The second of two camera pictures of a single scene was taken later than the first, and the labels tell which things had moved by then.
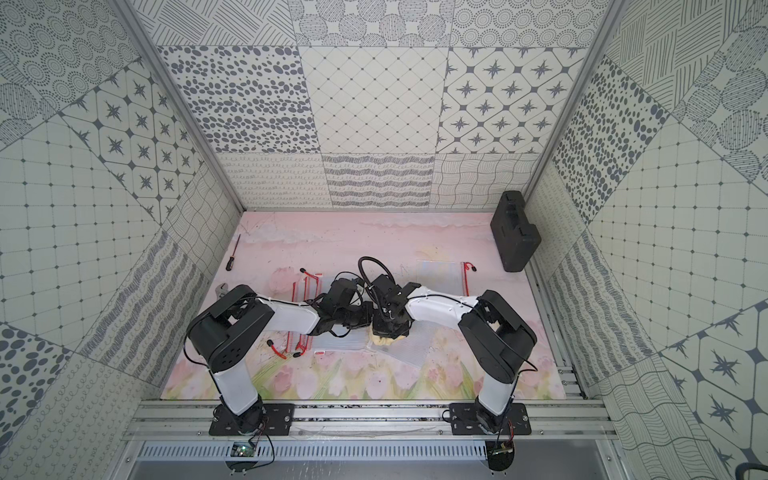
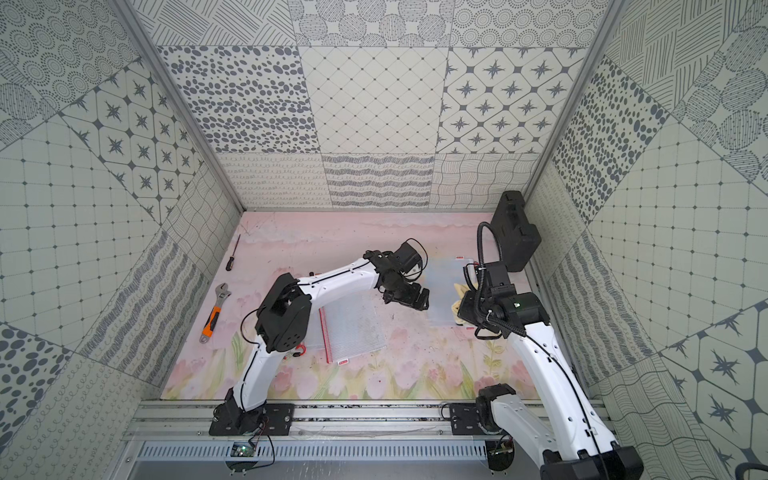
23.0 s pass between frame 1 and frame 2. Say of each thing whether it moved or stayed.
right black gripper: moved
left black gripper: moved
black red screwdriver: stayed
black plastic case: stayed
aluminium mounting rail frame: stayed
